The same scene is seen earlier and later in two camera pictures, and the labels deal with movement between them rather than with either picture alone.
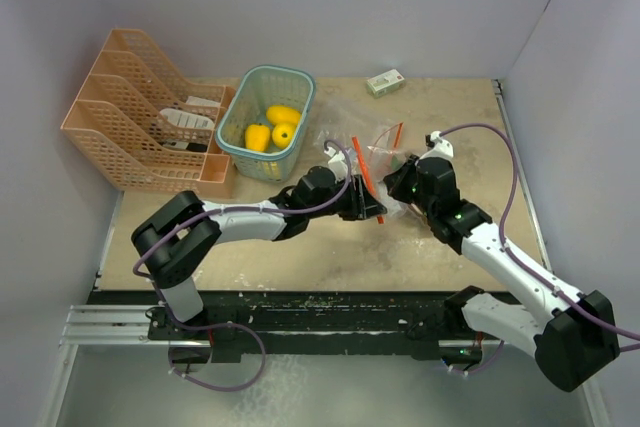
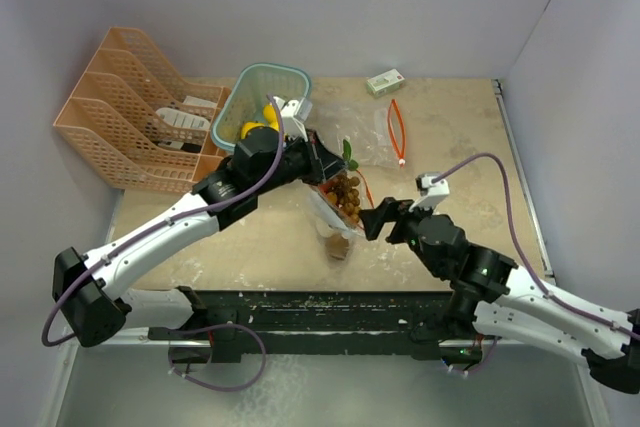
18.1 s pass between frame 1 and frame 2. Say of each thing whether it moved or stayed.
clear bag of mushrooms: moved
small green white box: stayed
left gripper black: moved
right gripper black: moved
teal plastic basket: stayed
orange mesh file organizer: stayed
